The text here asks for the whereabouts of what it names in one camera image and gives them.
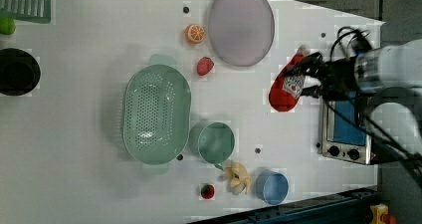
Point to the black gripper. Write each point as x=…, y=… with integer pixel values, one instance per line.
x=337, y=78

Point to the red ketchup bottle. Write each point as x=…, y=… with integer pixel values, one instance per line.
x=286, y=90

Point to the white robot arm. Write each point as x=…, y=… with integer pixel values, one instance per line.
x=389, y=75

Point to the black toaster oven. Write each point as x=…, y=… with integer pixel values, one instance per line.
x=340, y=137

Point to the lilac round plate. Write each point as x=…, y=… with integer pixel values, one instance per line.
x=241, y=31

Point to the orange slice toy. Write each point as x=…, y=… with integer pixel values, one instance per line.
x=194, y=34

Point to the green plastic cup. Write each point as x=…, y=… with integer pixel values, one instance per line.
x=213, y=142

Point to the blue plastic cup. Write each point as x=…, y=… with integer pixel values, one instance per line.
x=272, y=187

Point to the peeled banana toy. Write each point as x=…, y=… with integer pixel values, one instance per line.
x=240, y=179

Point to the green plastic colander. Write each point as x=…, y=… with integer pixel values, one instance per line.
x=156, y=114

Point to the yellow toy figure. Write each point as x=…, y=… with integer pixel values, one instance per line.
x=381, y=215

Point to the small red strawberry toy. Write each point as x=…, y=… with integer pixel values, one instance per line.
x=207, y=191

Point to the black cylinder large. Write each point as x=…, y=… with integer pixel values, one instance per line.
x=20, y=72

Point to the green plastic basket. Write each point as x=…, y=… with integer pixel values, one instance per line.
x=35, y=11

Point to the green apple toy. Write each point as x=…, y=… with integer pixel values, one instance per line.
x=7, y=26

